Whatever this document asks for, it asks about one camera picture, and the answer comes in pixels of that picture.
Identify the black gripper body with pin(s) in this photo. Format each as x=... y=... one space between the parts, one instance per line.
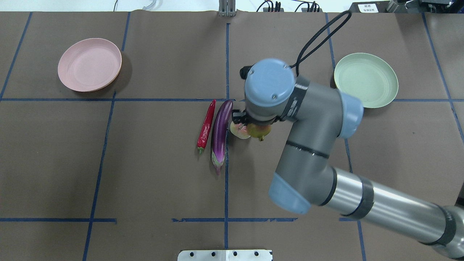
x=238 y=117

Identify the pink green peach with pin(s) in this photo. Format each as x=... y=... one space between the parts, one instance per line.
x=239 y=130

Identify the red pomegranate fruit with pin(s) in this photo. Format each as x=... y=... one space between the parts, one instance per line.
x=258 y=131

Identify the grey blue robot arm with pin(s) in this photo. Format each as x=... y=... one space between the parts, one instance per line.
x=303 y=176

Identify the purple eggplant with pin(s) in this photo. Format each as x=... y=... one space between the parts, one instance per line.
x=219 y=135

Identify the red chili pepper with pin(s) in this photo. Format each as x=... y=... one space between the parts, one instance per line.
x=206 y=128

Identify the light green plate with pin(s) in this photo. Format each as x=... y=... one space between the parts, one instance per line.
x=368 y=78

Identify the pink plate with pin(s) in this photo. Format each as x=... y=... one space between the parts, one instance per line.
x=89 y=65

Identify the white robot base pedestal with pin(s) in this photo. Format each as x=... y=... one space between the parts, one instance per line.
x=226 y=255

